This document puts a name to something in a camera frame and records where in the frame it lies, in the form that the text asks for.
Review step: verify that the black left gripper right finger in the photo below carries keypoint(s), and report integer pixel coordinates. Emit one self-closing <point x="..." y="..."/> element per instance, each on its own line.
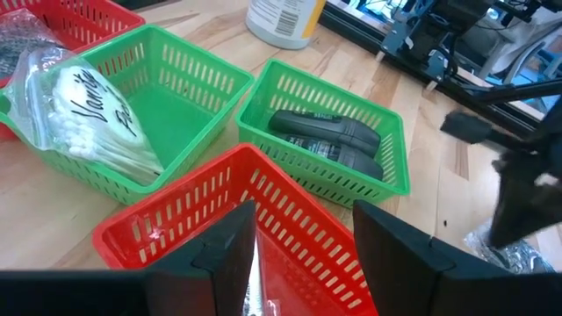
<point x="395" y="272"/>

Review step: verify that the white yellow wipes canister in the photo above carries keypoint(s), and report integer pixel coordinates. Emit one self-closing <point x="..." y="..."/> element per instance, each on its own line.
<point x="281" y="22"/>

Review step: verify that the red plastic slotted basket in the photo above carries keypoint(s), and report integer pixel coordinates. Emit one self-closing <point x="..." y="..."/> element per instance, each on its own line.
<point x="281" y="263"/>
<point x="101" y="22"/>

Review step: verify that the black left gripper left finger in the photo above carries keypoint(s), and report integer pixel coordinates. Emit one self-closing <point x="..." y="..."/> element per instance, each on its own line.
<point x="211" y="281"/>

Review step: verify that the vanity pack cotton swab bag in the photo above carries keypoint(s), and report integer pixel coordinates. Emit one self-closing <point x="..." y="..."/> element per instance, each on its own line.
<point x="79" y="114"/>

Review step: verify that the silver nail clipper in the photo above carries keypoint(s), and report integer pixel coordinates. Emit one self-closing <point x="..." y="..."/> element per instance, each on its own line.
<point x="252" y="285"/>

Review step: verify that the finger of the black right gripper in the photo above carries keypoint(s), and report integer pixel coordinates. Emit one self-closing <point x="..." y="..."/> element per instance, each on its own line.
<point x="522" y="210"/>
<point x="465" y="127"/>

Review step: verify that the green plastic slotted basket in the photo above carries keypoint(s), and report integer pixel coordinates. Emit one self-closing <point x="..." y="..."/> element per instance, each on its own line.
<point x="175" y="118"/>
<point x="397" y="191"/>

